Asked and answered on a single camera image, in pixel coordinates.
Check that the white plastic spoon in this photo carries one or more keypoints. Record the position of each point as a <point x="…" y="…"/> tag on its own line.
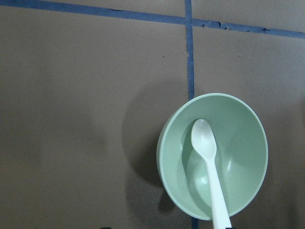
<point x="203" y="142"/>

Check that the mint green bowl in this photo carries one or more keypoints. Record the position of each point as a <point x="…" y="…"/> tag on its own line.
<point x="241" y="158"/>

